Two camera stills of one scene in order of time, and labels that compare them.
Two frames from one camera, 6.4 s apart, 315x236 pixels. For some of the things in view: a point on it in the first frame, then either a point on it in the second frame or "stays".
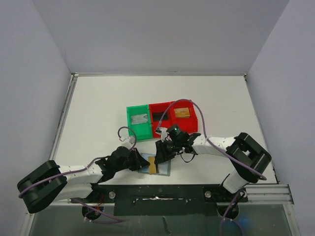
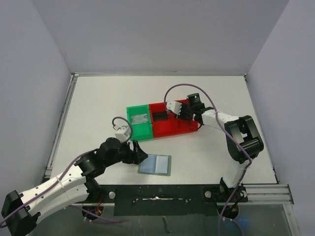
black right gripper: (163, 151) -> (183, 112)
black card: (157, 116) stays
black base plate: (164, 199) stays
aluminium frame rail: (74, 80) stays
